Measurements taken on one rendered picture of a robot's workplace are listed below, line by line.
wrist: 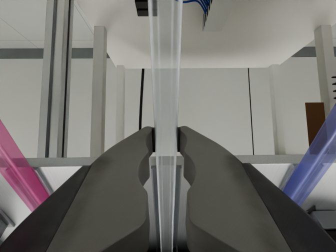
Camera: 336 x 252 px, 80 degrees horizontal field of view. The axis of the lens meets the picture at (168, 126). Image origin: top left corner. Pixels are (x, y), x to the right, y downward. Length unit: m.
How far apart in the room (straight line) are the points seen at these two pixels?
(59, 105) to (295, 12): 0.62
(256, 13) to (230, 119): 1.41
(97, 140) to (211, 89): 1.54
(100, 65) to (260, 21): 0.46
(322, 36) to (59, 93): 0.71
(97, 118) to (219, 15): 0.39
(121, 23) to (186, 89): 1.38
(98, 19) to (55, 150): 0.37
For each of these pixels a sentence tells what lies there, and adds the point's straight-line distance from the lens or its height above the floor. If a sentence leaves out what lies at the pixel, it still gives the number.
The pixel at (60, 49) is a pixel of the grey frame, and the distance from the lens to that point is 0.50.
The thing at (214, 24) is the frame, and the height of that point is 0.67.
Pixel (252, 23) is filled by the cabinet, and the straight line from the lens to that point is 0.68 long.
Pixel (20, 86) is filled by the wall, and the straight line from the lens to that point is 2.37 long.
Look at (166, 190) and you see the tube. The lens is 0.17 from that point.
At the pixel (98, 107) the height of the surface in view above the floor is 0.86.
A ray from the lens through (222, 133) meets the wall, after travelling 1.93.
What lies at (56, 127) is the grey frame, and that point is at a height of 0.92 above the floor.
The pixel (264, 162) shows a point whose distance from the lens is 0.18.
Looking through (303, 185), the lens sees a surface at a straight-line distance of 0.19.
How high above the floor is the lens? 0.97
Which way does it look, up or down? 7 degrees down
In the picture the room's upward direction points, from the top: 179 degrees clockwise
